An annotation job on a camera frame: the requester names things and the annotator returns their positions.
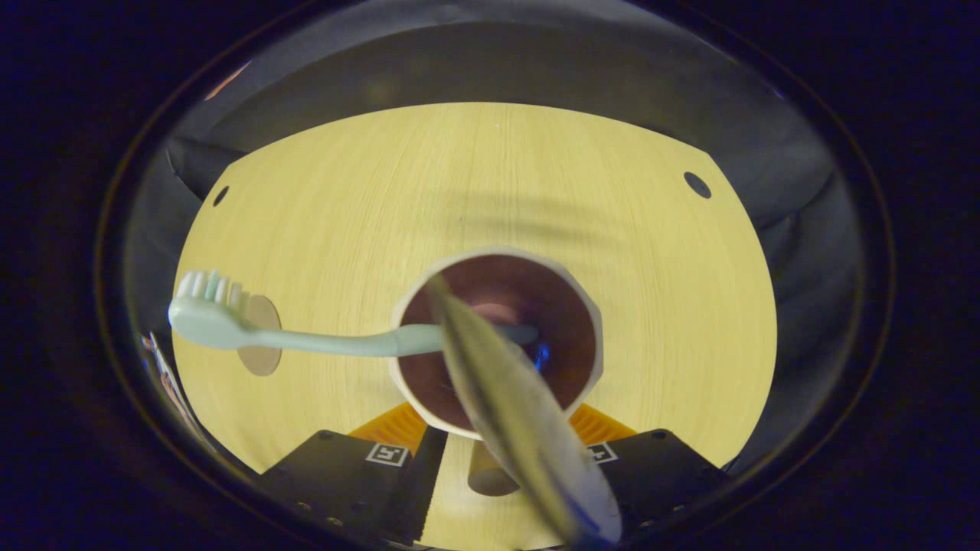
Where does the beige cup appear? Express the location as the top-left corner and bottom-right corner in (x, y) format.
(388, 246), (606, 498)

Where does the white toothpaste tube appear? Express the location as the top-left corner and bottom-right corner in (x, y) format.
(425, 274), (622, 548)

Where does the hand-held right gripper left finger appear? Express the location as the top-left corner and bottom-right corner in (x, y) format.
(260, 402), (449, 546)

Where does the light green toothbrush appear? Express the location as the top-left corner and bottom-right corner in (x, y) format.
(168, 269), (541, 359)

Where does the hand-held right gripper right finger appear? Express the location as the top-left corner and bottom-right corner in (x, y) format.
(568, 403), (729, 536)

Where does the round brown coaster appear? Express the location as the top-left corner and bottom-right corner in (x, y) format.
(236, 295), (283, 377)

